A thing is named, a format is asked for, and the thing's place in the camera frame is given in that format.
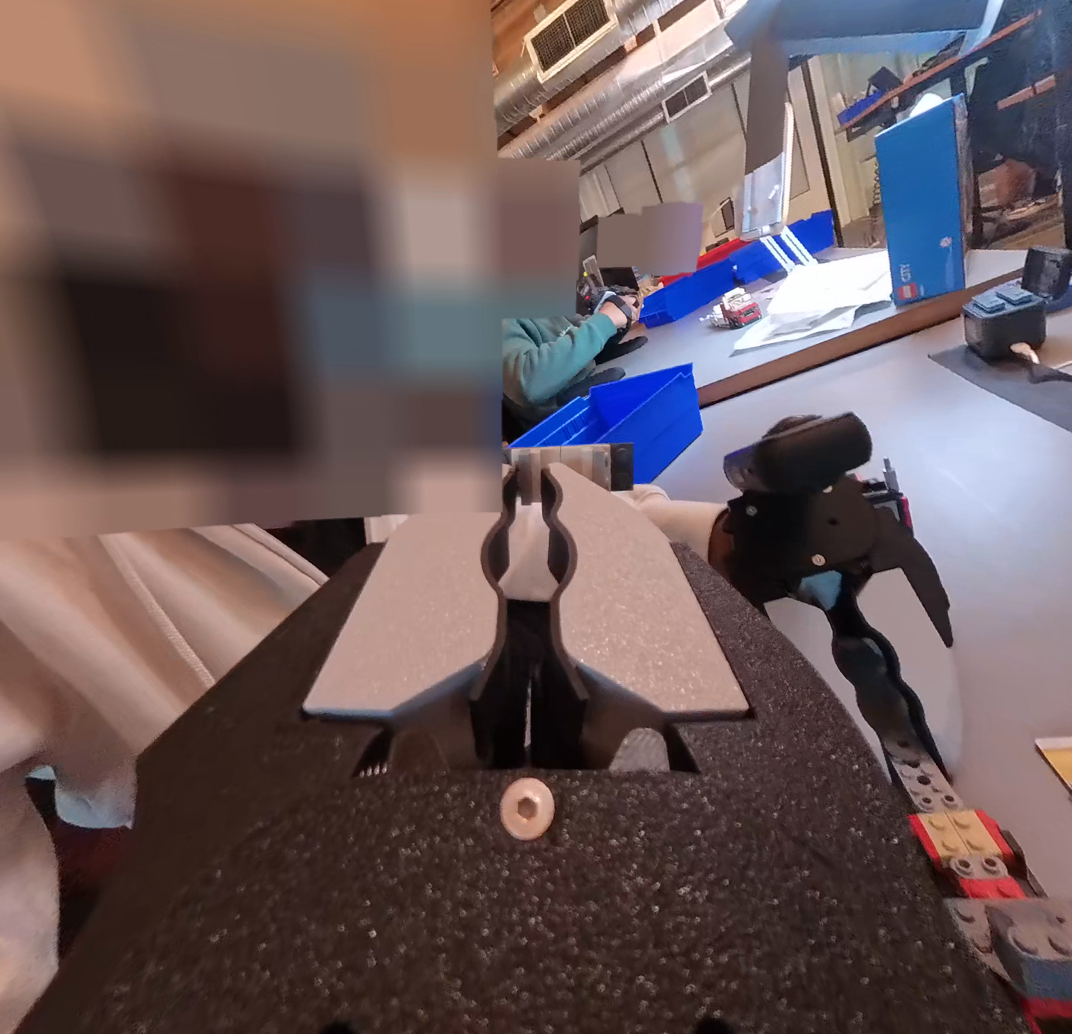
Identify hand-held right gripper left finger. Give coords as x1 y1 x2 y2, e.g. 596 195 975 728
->
303 465 530 769

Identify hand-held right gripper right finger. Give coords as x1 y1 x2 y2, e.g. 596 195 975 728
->
536 465 749 769

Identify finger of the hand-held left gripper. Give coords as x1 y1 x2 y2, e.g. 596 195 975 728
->
867 599 966 791
766 586 916 781

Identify red grey lego model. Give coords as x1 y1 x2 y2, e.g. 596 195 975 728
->
883 736 1072 1034

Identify person's left forearm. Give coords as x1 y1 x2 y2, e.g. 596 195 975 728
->
632 483 731 568

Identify red black lego truck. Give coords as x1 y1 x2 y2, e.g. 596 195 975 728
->
863 456 914 541

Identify small red lego truck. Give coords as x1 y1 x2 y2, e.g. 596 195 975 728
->
710 287 763 330

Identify blue lego box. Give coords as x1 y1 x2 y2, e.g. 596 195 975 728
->
873 94 968 307

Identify closed instruction booklet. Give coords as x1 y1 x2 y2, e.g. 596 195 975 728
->
1034 736 1072 796

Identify blue plastic bin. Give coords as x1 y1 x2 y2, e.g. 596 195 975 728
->
640 209 839 329
506 362 705 486

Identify crumpled white paper sheets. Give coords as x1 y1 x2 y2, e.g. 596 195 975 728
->
730 251 893 357

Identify dark grey mat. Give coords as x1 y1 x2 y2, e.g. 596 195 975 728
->
928 334 1072 434

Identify small black box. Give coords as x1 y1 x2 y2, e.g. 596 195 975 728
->
1023 247 1072 310

